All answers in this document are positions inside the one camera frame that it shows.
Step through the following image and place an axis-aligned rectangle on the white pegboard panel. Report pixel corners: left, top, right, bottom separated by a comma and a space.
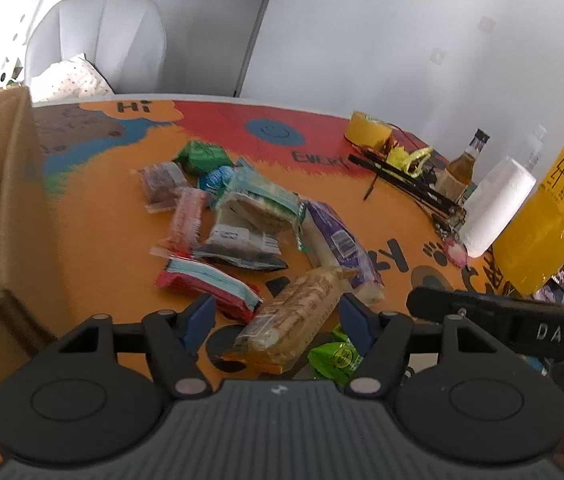
0, 0, 70, 81

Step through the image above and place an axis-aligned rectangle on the red gold candy wrapper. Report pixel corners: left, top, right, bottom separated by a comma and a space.
379, 135, 405, 161

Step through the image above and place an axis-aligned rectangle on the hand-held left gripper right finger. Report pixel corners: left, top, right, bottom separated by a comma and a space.
339, 292, 500, 401

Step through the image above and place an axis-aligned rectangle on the grey armchair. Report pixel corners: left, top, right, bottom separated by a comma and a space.
24, 0, 167, 103

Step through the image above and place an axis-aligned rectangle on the dark green snack packet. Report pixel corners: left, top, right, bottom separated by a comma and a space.
174, 140, 235, 176

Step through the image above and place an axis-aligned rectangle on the red blue snack packet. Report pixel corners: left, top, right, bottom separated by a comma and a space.
156, 255, 265, 325

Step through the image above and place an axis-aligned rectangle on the black white snack packet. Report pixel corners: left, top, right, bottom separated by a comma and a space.
192, 205, 290, 273

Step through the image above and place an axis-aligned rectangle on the grey door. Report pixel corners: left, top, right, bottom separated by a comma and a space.
126, 0, 283, 98

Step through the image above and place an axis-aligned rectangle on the pink keychain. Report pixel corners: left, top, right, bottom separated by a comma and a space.
443, 239, 470, 267

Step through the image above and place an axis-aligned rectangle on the yellow tape roll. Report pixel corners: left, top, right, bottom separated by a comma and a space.
344, 111, 393, 150

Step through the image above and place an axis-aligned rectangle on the teal white snack packet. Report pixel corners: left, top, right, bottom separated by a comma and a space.
214, 157, 307, 236

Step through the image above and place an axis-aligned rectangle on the brown cardboard box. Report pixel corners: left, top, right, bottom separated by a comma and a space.
0, 85, 75, 416

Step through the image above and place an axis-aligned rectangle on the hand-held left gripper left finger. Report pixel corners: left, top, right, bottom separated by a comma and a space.
56, 292, 217, 401

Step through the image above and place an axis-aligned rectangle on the yellow juice bottle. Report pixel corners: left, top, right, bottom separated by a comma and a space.
492, 122, 564, 297

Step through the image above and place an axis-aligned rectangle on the purple white snack packet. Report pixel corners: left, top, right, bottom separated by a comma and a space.
299, 200, 387, 306

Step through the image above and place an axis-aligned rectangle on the beige cracker packet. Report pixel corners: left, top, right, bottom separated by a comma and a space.
222, 265, 357, 375

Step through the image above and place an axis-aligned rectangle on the amber glass bottle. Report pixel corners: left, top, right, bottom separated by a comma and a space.
434, 129, 491, 206

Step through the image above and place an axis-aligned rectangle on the clear pink snack packet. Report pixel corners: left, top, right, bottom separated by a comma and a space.
151, 187, 210, 261

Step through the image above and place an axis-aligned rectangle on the yellow plastic bag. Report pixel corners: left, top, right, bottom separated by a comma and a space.
387, 146, 435, 177

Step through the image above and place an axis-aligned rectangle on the bright green snack packet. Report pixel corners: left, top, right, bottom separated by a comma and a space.
308, 325, 365, 386

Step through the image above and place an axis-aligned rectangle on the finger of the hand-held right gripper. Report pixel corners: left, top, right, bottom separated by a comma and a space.
406, 286, 513, 323

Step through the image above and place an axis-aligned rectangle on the bunch of keys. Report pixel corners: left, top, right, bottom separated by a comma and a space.
429, 212, 465, 241

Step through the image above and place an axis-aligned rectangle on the white dotted pillow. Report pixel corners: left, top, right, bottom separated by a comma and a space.
29, 54, 115, 103

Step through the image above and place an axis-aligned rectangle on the white paper roll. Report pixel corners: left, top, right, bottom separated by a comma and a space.
459, 156, 538, 258

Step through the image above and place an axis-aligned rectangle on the clear dark purple snack packet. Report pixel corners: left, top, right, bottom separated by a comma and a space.
134, 161, 190, 212

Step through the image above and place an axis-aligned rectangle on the clear plastic bottle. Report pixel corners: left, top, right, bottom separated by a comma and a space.
522, 125, 549, 173

